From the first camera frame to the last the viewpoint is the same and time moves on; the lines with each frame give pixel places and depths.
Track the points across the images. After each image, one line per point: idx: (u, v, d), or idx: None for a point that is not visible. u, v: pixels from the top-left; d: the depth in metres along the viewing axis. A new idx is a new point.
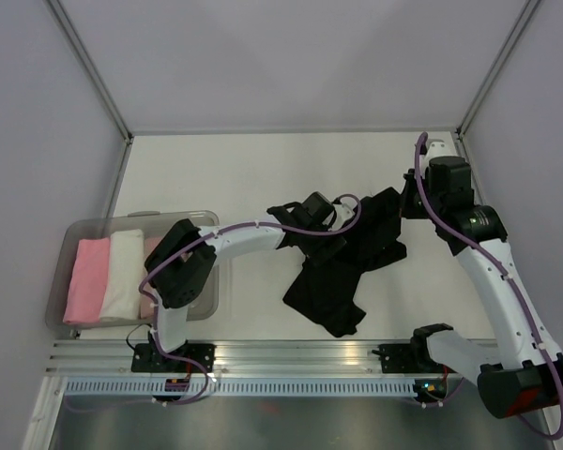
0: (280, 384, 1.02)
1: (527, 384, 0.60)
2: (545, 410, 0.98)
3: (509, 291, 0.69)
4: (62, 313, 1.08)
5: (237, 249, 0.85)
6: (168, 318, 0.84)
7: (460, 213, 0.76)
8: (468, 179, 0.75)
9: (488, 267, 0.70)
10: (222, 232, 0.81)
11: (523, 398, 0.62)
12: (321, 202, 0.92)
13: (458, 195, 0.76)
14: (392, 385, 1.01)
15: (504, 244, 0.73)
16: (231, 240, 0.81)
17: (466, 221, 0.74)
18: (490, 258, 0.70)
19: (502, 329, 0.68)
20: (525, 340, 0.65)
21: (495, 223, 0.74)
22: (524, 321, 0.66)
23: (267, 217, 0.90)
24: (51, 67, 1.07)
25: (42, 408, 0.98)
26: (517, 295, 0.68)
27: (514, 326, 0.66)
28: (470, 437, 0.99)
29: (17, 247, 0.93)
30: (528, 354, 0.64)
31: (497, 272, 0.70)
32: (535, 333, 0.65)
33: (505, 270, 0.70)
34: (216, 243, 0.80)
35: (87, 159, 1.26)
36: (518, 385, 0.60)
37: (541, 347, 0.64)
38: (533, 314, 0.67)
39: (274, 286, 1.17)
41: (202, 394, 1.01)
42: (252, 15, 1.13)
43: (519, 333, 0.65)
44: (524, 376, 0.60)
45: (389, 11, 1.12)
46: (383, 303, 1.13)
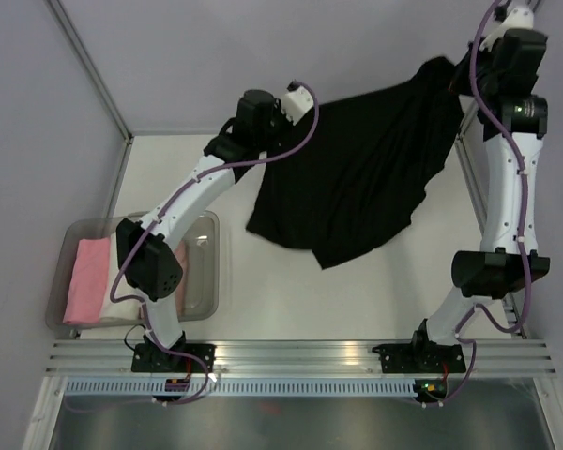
0: (280, 384, 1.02)
1: (491, 262, 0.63)
2: (545, 412, 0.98)
3: (516, 186, 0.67)
4: (62, 314, 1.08)
5: (190, 216, 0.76)
6: (159, 315, 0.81)
7: (508, 98, 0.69)
8: (536, 63, 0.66)
9: (508, 159, 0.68)
10: (164, 214, 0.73)
11: (486, 277, 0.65)
12: (252, 109, 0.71)
13: (517, 78, 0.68)
14: (393, 385, 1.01)
15: (538, 141, 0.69)
16: (177, 216, 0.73)
17: (510, 107, 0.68)
18: (512, 148, 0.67)
19: (494, 217, 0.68)
20: (509, 231, 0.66)
21: (540, 115, 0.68)
22: (515, 213, 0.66)
23: (206, 162, 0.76)
24: (51, 67, 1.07)
25: (42, 408, 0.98)
26: (521, 192, 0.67)
27: (505, 217, 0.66)
28: (470, 438, 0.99)
29: (17, 247, 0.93)
30: (504, 242, 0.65)
31: (514, 168, 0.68)
32: (521, 225, 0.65)
33: (524, 166, 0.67)
34: (162, 227, 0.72)
35: (87, 158, 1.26)
36: (482, 262, 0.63)
37: (520, 240, 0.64)
38: (528, 210, 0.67)
39: (275, 287, 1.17)
41: (201, 394, 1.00)
42: (253, 16, 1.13)
43: (505, 223, 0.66)
44: (492, 256, 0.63)
45: (389, 11, 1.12)
46: (383, 304, 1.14)
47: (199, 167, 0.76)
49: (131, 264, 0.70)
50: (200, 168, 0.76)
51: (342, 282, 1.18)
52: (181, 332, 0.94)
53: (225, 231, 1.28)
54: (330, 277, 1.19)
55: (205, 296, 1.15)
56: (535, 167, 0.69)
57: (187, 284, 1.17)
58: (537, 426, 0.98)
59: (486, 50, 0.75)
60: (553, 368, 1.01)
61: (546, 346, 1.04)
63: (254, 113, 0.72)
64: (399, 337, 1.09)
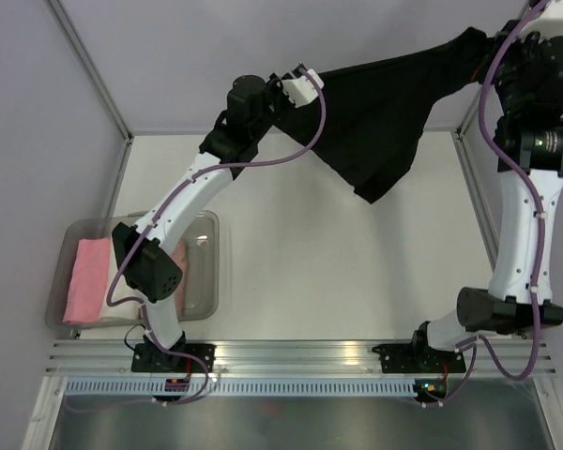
0: (280, 384, 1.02)
1: (501, 312, 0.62)
2: (545, 411, 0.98)
3: (532, 230, 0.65)
4: (62, 313, 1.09)
5: (186, 219, 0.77)
6: (159, 316, 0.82)
7: (530, 127, 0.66)
8: None
9: (524, 200, 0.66)
10: (159, 217, 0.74)
11: (494, 324, 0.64)
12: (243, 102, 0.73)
13: (542, 106, 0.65)
14: (392, 385, 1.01)
15: (558, 179, 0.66)
16: (173, 219, 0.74)
17: (532, 140, 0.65)
18: (529, 189, 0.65)
19: (506, 262, 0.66)
20: (522, 278, 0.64)
21: (562, 153, 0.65)
22: (529, 260, 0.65)
23: (203, 160, 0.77)
24: (51, 67, 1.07)
25: (42, 408, 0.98)
26: (537, 239, 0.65)
27: (518, 262, 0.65)
28: (470, 438, 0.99)
29: (17, 247, 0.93)
30: (516, 290, 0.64)
31: (532, 207, 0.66)
32: (535, 276, 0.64)
33: (541, 208, 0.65)
34: (158, 231, 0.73)
35: (87, 159, 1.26)
36: (490, 313, 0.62)
37: (532, 290, 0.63)
38: (543, 256, 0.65)
39: (275, 287, 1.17)
41: (201, 394, 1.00)
42: (252, 16, 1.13)
43: (519, 269, 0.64)
44: (501, 309, 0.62)
45: (388, 12, 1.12)
46: (383, 303, 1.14)
47: (193, 169, 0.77)
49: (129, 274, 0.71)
50: (195, 168, 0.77)
51: (342, 281, 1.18)
52: (181, 332, 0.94)
53: (225, 231, 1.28)
54: (330, 275, 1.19)
55: (205, 296, 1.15)
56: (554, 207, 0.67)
57: (186, 284, 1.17)
58: (536, 426, 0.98)
59: (519, 43, 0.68)
60: (553, 368, 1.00)
61: (546, 346, 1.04)
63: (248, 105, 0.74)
64: (399, 337, 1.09)
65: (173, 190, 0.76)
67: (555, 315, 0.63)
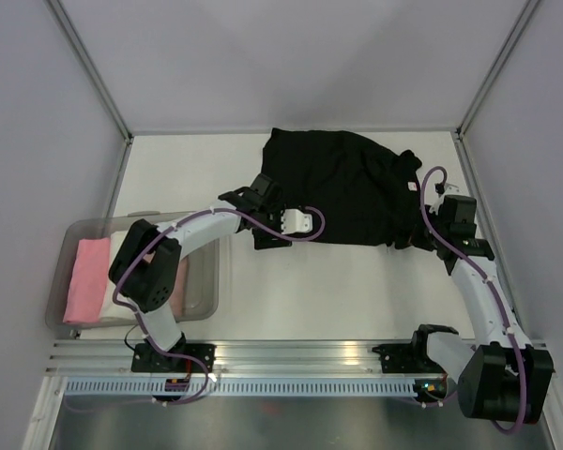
0: (280, 384, 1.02)
1: (492, 362, 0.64)
2: (546, 412, 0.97)
3: (487, 292, 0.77)
4: (62, 314, 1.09)
5: (199, 237, 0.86)
6: (154, 321, 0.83)
7: (458, 238, 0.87)
8: (471, 214, 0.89)
9: (472, 274, 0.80)
10: (181, 225, 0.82)
11: (490, 382, 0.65)
12: (269, 183, 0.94)
13: (463, 225, 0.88)
14: (392, 384, 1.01)
15: (491, 262, 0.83)
16: (191, 231, 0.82)
17: (461, 241, 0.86)
18: (472, 264, 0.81)
19: (479, 322, 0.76)
20: (496, 327, 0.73)
21: (485, 246, 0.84)
22: (496, 313, 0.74)
23: (221, 204, 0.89)
24: (51, 67, 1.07)
25: (42, 408, 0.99)
26: (494, 298, 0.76)
27: (488, 316, 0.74)
28: (470, 438, 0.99)
29: (17, 247, 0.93)
30: (496, 338, 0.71)
31: (478, 275, 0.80)
32: (506, 322, 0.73)
33: (486, 274, 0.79)
34: (178, 233, 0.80)
35: (87, 159, 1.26)
36: (482, 360, 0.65)
37: (509, 332, 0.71)
38: (508, 308, 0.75)
39: (275, 286, 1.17)
41: (201, 394, 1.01)
42: (253, 16, 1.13)
43: (491, 322, 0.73)
44: (491, 355, 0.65)
45: (388, 11, 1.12)
46: (382, 301, 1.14)
47: (216, 204, 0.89)
49: (132, 267, 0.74)
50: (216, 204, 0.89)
51: (342, 281, 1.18)
52: (180, 333, 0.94)
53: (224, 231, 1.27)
54: (331, 275, 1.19)
55: (205, 296, 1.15)
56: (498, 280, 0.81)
57: (186, 284, 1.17)
58: (537, 426, 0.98)
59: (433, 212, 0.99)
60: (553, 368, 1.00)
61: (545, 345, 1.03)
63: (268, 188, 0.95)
64: (399, 337, 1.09)
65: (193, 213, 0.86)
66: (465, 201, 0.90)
67: (545, 364, 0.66)
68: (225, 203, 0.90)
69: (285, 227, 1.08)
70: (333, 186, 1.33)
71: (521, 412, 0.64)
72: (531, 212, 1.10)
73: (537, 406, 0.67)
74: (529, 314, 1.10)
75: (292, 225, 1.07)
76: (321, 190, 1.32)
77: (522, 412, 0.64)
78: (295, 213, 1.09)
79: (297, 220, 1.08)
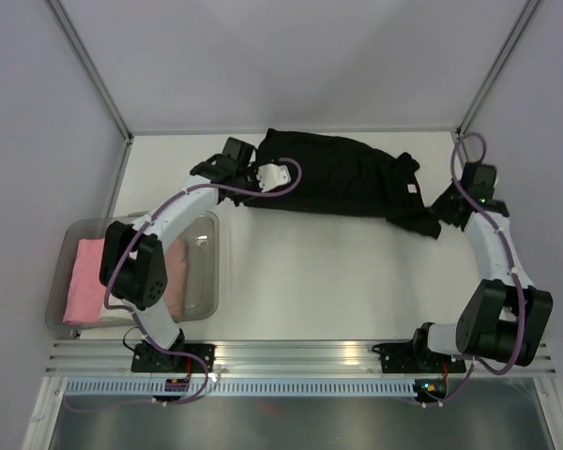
0: (279, 384, 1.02)
1: (491, 293, 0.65)
2: (546, 411, 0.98)
3: (496, 241, 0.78)
4: (62, 314, 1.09)
5: (180, 221, 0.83)
6: (151, 319, 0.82)
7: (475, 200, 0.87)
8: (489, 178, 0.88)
9: (484, 225, 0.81)
10: (157, 217, 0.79)
11: (486, 314, 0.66)
12: (241, 145, 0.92)
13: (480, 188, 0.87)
14: (392, 385, 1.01)
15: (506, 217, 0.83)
16: (169, 220, 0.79)
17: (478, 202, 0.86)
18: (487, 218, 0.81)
19: (485, 266, 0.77)
20: (501, 269, 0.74)
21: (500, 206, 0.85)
22: (502, 256, 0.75)
23: (193, 180, 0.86)
24: (51, 67, 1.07)
25: (42, 408, 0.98)
26: (503, 246, 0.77)
27: (494, 259, 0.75)
28: (471, 439, 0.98)
29: (17, 248, 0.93)
30: (500, 277, 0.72)
31: (490, 225, 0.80)
32: (510, 262, 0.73)
33: (497, 226, 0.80)
34: (155, 228, 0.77)
35: (87, 158, 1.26)
36: (481, 293, 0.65)
37: (513, 271, 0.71)
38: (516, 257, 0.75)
39: (273, 288, 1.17)
41: (200, 394, 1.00)
42: (252, 17, 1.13)
43: (496, 262, 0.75)
44: (492, 290, 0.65)
45: (388, 11, 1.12)
46: (384, 301, 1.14)
47: (190, 183, 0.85)
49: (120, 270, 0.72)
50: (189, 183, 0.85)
51: (342, 282, 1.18)
52: (179, 330, 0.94)
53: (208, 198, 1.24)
54: (330, 276, 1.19)
55: (206, 296, 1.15)
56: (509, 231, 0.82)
57: (186, 285, 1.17)
58: (537, 426, 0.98)
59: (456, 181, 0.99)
60: (553, 368, 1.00)
61: (545, 346, 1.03)
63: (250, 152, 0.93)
64: (399, 337, 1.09)
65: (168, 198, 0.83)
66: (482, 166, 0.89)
67: (544, 302, 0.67)
68: (198, 179, 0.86)
69: (262, 182, 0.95)
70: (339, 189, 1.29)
71: (515, 352, 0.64)
72: (531, 212, 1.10)
73: (533, 346, 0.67)
74: None
75: (270, 183, 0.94)
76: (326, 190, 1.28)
77: (516, 346, 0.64)
78: (271, 165, 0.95)
79: (275, 175, 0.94)
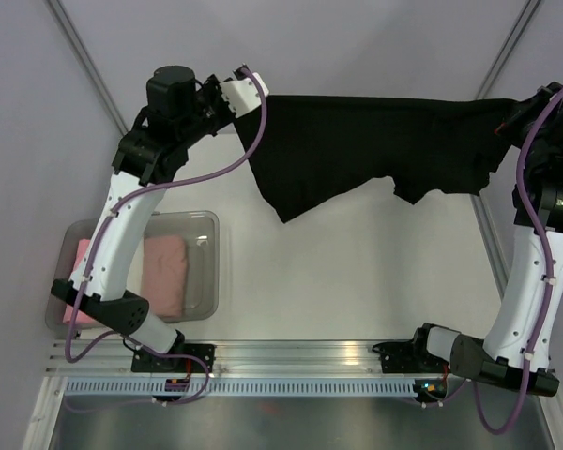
0: (279, 384, 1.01)
1: (488, 371, 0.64)
2: (546, 411, 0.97)
3: (539, 293, 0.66)
4: (61, 314, 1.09)
5: (124, 253, 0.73)
6: (144, 329, 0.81)
7: (549, 185, 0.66)
8: None
9: (535, 261, 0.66)
10: (92, 266, 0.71)
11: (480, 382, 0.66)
12: (160, 93, 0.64)
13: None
14: (392, 385, 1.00)
15: None
16: (107, 266, 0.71)
17: (553, 200, 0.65)
18: (544, 250, 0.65)
19: (506, 321, 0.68)
20: (518, 341, 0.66)
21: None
22: (529, 324, 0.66)
23: (123, 184, 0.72)
24: (51, 67, 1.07)
25: (42, 408, 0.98)
26: (542, 302, 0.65)
27: (515, 325, 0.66)
28: (470, 439, 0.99)
29: (16, 248, 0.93)
30: (509, 354, 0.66)
31: (541, 271, 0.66)
32: (531, 343, 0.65)
33: (551, 274, 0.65)
34: (95, 283, 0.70)
35: (87, 158, 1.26)
36: (480, 367, 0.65)
37: (526, 356, 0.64)
38: (546, 323, 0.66)
39: (273, 286, 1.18)
41: (201, 394, 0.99)
42: (252, 16, 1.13)
43: (515, 332, 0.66)
44: (491, 367, 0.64)
45: (389, 10, 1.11)
46: (384, 300, 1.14)
47: (115, 199, 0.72)
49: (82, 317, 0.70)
50: (114, 198, 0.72)
51: (342, 283, 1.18)
52: (176, 333, 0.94)
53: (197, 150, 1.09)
54: (330, 276, 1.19)
55: (206, 297, 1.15)
56: None
57: (186, 285, 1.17)
58: (537, 426, 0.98)
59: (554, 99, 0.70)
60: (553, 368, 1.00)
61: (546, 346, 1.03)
63: (170, 97, 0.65)
64: (399, 337, 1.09)
65: (98, 229, 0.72)
66: None
67: (549, 385, 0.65)
68: (123, 176, 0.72)
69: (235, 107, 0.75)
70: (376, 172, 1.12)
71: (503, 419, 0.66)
72: None
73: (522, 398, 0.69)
74: None
75: (243, 102, 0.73)
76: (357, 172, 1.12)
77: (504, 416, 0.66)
78: (232, 82, 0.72)
79: (242, 92, 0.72)
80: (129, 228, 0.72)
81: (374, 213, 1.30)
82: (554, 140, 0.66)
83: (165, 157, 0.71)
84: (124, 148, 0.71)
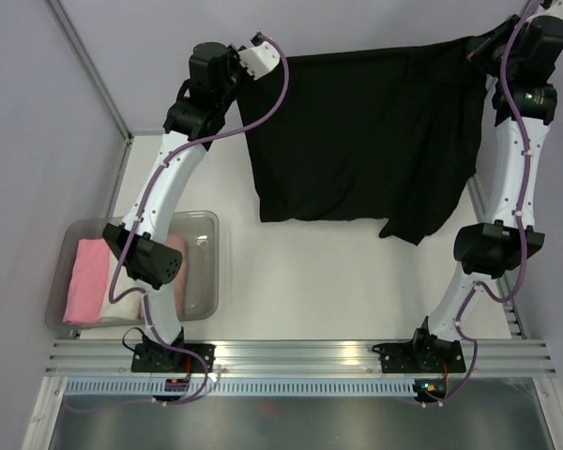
0: (279, 384, 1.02)
1: (489, 234, 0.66)
2: (545, 410, 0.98)
3: (521, 165, 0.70)
4: (62, 313, 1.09)
5: (173, 199, 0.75)
6: (159, 305, 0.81)
7: (519, 87, 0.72)
8: (553, 54, 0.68)
9: (514, 141, 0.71)
10: (144, 209, 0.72)
11: (483, 248, 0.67)
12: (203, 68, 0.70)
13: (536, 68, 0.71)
14: (392, 385, 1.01)
15: (544, 126, 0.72)
16: (157, 209, 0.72)
17: (522, 94, 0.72)
18: (521, 130, 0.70)
19: (494, 195, 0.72)
20: (509, 206, 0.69)
21: (550, 103, 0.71)
22: (517, 189, 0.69)
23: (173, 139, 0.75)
24: (50, 65, 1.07)
25: (42, 408, 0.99)
26: (524, 171, 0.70)
27: (506, 192, 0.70)
28: (472, 439, 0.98)
29: (17, 247, 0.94)
30: (503, 216, 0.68)
31: (521, 147, 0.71)
32: (521, 202, 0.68)
33: (528, 146, 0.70)
34: (145, 224, 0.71)
35: (87, 157, 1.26)
36: (480, 232, 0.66)
37: (518, 215, 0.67)
38: (529, 188, 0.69)
39: (273, 286, 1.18)
41: (199, 394, 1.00)
42: (253, 18, 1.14)
43: (506, 199, 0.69)
44: (490, 230, 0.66)
45: (389, 12, 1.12)
46: (385, 300, 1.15)
47: (164, 148, 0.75)
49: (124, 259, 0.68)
50: (165, 151, 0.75)
51: (342, 283, 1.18)
52: (180, 328, 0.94)
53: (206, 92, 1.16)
54: (331, 277, 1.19)
55: (205, 297, 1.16)
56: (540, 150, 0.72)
57: (186, 285, 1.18)
58: (537, 426, 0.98)
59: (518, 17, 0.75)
60: (553, 368, 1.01)
61: (545, 346, 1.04)
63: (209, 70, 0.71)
64: (399, 337, 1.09)
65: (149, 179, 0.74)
66: (554, 36, 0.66)
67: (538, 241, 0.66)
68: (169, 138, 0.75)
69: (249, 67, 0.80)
70: (364, 143, 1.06)
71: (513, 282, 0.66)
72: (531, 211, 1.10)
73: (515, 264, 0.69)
74: (531, 316, 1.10)
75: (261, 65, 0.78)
76: (344, 138, 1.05)
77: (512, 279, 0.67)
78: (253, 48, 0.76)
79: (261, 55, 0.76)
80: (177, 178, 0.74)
81: None
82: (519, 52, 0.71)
83: (208, 122, 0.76)
84: (174, 115, 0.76)
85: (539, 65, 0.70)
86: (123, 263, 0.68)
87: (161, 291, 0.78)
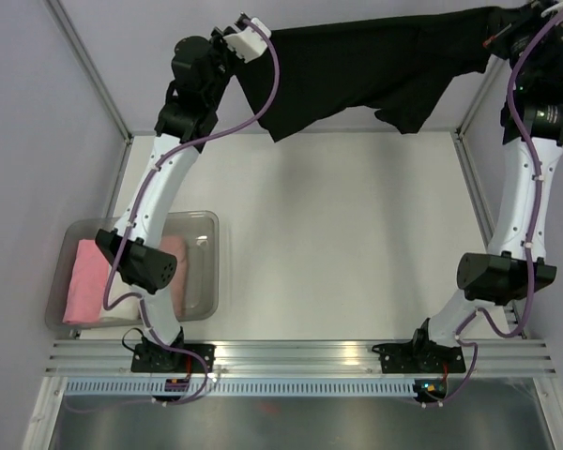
0: (279, 384, 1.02)
1: (495, 265, 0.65)
2: (545, 410, 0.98)
3: (531, 191, 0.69)
4: (62, 314, 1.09)
5: (165, 204, 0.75)
6: (157, 307, 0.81)
7: (529, 104, 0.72)
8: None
9: (524, 164, 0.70)
10: (135, 215, 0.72)
11: (490, 281, 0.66)
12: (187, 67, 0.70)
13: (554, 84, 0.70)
14: (393, 385, 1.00)
15: (557, 148, 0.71)
16: (150, 214, 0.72)
17: (534, 112, 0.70)
18: (530, 154, 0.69)
19: (503, 223, 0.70)
20: (518, 235, 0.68)
21: None
22: (526, 217, 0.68)
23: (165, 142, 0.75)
24: (49, 64, 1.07)
25: (42, 408, 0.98)
26: (534, 197, 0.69)
27: (513, 222, 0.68)
28: (471, 439, 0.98)
29: (17, 247, 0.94)
30: (511, 247, 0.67)
31: (532, 172, 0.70)
32: (529, 232, 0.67)
33: (540, 172, 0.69)
34: (138, 230, 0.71)
35: (87, 157, 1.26)
36: (487, 262, 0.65)
37: (526, 246, 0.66)
38: (540, 216, 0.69)
39: (273, 286, 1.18)
41: (199, 394, 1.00)
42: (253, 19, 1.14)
43: (514, 228, 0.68)
44: (496, 261, 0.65)
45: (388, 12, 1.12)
46: (385, 300, 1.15)
47: (157, 153, 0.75)
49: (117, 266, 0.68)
50: (158, 155, 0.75)
51: (341, 282, 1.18)
52: (180, 328, 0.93)
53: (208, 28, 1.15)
54: (331, 275, 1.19)
55: (205, 297, 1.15)
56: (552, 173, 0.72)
57: (186, 286, 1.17)
58: (537, 427, 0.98)
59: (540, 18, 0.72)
60: (553, 368, 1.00)
61: (545, 346, 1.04)
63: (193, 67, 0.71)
64: (399, 337, 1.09)
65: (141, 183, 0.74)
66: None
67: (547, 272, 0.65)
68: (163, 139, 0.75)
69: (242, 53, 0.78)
70: (366, 77, 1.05)
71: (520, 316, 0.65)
72: None
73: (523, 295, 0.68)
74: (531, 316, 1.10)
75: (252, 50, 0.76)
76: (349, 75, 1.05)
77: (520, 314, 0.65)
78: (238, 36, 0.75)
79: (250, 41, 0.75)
80: (169, 183, 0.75)
81: (373, 212, 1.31)
82: (537, 63, 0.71)
83: (201, 124, 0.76)
84: (164, 117, 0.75)
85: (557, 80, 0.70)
86: (116, 270, 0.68)
87: (158, 294, 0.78)
